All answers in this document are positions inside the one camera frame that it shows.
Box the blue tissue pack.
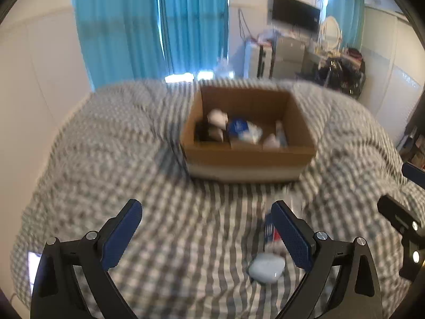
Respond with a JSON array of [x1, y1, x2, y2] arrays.
[[227, 118, 263, 145]]

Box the black pouch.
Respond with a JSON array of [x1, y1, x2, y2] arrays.
[[194, 120, 210, 142]]

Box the hanging black garment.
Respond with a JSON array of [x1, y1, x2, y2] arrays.
[[403, 92, 425, 145]]

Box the white earbud case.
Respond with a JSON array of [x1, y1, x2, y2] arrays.
[[248, 253, 286, 284]]

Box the clear floss pick jar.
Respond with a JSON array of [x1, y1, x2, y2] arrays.
[[262, 191, 305, 257]]

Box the white louvered wardrobe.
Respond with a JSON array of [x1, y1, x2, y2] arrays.
[[359, 7, 424, 144]]

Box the pile of dark clothes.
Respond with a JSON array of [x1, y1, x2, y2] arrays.
[[315, 48, 366, 99]]

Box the grey checkered bed quilt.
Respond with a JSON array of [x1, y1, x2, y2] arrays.
[[11, 81, 424, 318]]

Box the crumpled clear plastic wrapper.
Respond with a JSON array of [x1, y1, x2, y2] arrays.
[[262, 134, 281, 149]]

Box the white oval mirror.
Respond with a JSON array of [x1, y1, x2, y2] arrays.
[[319, 16, 343, 53]]

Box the grey mini fridge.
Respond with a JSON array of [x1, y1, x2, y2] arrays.
[[272, 37, 305, 79]]

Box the brown cardboard box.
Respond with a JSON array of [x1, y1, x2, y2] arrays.
[[180, 84, 316, 183]]

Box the blue curtain right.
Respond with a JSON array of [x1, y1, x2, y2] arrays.
[[326, 0, 364, 50]]

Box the blue curtain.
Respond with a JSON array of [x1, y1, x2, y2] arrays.
[[326, 0, 364, 50], [72, 0, 229, 89]]

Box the white drawer cabinet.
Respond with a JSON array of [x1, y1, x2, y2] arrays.
[[244, 41, 272, 79]]

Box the white plastic bottle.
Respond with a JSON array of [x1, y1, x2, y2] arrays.
[[207, 109, 229, 142]]

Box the blue curtain left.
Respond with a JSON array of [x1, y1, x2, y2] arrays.
[[72, 0, 229, 89]]

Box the black wall television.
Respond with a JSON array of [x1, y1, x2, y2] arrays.
[[271, 0, 321, 33]]

